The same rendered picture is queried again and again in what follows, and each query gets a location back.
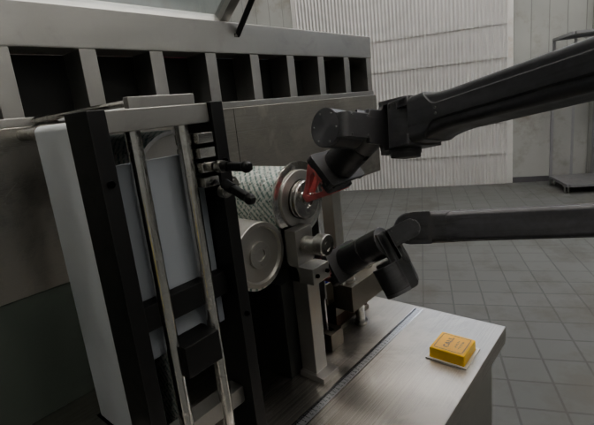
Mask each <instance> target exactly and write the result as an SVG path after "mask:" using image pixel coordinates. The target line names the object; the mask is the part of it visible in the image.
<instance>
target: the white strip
mask: <svg viewBox="0 0 594 425"><path fill-rule="evenodd" d="M16 136H17V138H18V139H19V140H22V141H26V140H36V142H37V147H38V150H39V154H40V158H41V161H42V168H43V172H44V176H45V180H46V184H47V188H48V191H49V198H50V202H51V206H52V209H53V213H54V217H55V221H56V225H57V231H58V236H59V239H60V243H61V247H62V251H63V255H64V258H65V265H66V269H67V273H68V277H69V280H70V284H71V288H72V295H73V298H74V302H75V307H76V310H77V314H78V317H79V322H80V328H81V332H82V336H83V340H84V344H85V347H86V351H87V355H88V362H89V366H90V369H91V373H92V377H93V381H94V385H95V391H96V396H97V399H98V403H99V407H100V411H101V412H100V413H99V414H98V415H97V416H98V417H99V418H100V419H102V420H103V421H104V422H105V423H107V424H108V425H132V421H131V417H130V413H129V409H128V404H127V401H126V394H125V389H124V385H123V381H122V376H121V373H120V368H119V365H118V357H117V353H116V349H115V345H114V341H113V336H112V333H111V328H110V321H109V317H108V313H107V308H106V305H105V300H104V297H103V289H102V285H101V281H100V277H99V272H98V268H97V264H96V260H95V253H94V249H93V245H92V240H91V237H90V232H89V229H88V221H87V217H86V212H85V209H84V204H83V200H82V196H81V192H80V185H79V180H78V177H77V172H76V169H75V164H74V160H73V156H72V149H71V144H70V141H69V136H68V132H67V128H66V124H65V123H62V124H55V125H44V126H39V127H36V128H29V129H23V130H18V131H17V133H16Z"/></svg>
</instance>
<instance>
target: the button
mask: <svg viewBox="0 0 594 425"><path fill-rule="evenodd" d="M475 350H476V341H475V340H473V339H469V338H464V337H460V336H456V335H453V334H450V333H446V332H442V333H441V334H440V335H439V336H438V338H437V339H436V340H435V341H434V342H433V344H432V345H431V346H430V357H433V358H437V359H440V360H444V361H448V362H451V363H453V364H456V365H460V366H463V367H465V365H466V364H467V362H468V360H469V359H470V357H471V356H472V354H473V353H474V351H475Z"/></svg>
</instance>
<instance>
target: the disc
mask: <svg viewBox="0 0 594 425"><path fill-rule="evenodd" d="M307 167H308V163H306V162H303V161H294V162H291V163H289V164H287V165H286V166H285V167H284V168H283V169H282V170H281V172H280V173H279V174H278V176H277V179H276V181H275V184H274V187H273V191H272V199H271V204H272V211H273V216H274V218H275V221H276V223H277V225H278V227H279V228H280V230H281V231H282V232H283V233H285V230H286V229H289V228H291V226H289V225H288V224H287V223H286V221H285V220H284V218H283V217H282V214H281V211H280V206H279V196H280V191H281V187H282V185H283V183H284V181H285V179H286V177H287V176H288V175H289V174H290V173H291V172H292V171H295V170H307ZM321 206H322V198H319V205H318V210H317V212H316V215H315V217H314V219H313V220H312V222H311V223H310V224H311V228H312V227H313V226H314V224H315V223H316V220H317V218H318V217H319V214H320V210H321Z"/></svg>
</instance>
